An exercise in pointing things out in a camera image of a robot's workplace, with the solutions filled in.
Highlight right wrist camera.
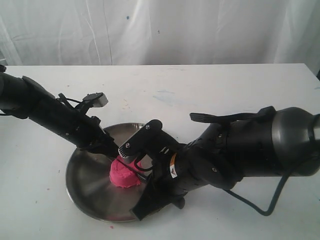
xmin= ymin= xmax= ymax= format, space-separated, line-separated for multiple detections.
xmin=118 ymin=119 xmax=183 ymax=167

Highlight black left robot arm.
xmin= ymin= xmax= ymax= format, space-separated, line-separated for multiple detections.
xmin=0 ymin=65 xmax=119 ymax=158

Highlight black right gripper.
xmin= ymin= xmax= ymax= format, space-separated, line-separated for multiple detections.
xmin=129 ymin=143 xmax=207 ymax=221

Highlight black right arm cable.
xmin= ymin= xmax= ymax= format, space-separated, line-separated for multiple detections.
xmin=224 ymin=167 xmax=293 ymax=216

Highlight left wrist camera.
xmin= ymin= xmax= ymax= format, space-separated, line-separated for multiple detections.
xmin=82 ymin=92 xmax=109 ymax=108

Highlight white plastic backdrop sheet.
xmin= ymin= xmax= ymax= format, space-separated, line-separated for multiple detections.
xmin=0 ymin=0 xmax=320 ymax=72

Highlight pink dough lump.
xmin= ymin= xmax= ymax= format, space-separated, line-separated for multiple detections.
xmin=109 ymin=159 xmax=141 ymax=189

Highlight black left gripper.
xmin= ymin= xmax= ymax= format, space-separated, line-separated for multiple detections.
xmin=37 ymin=97 xmax=119 ymax=158

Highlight round stainless steel plate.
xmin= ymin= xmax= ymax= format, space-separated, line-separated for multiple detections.
xmin=65 ymin=122 xmax=161 ymax=222

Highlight black knife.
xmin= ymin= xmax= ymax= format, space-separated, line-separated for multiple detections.
xmin=116 ymin=156 xmax=152 ymax=184

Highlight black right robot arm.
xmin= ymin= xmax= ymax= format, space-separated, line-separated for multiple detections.
xmin=125 ymin=106 xmax=320 ymax=220

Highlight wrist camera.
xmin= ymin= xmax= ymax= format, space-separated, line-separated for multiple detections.
xmin=82 ymin=92 xmax=109 ymax=108
xmin=118 ymin=119 xmax=183 ymax=167

